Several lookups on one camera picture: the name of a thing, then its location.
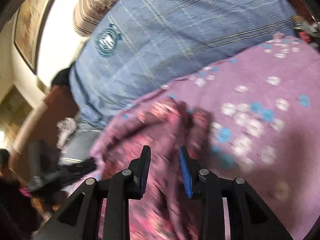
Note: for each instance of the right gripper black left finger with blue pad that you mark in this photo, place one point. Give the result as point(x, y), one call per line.
point(79, 217)

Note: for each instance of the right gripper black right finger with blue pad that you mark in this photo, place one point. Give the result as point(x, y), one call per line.
point(249, 216)

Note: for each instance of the pink floral patterned garment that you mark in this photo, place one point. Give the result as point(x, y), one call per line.
point(165, 211)

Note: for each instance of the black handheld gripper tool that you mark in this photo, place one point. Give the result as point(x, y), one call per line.
point(47, 175)

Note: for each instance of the purple flowered bed sheet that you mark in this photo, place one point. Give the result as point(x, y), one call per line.
point(265, 123)

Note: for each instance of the blue plaid shirt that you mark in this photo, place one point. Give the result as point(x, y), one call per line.
point(140, 45)

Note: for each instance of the beige striped pillow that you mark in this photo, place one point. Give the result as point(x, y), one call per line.
point(88, 13)

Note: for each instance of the framed wall picture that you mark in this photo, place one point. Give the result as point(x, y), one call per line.
point(30, 21)

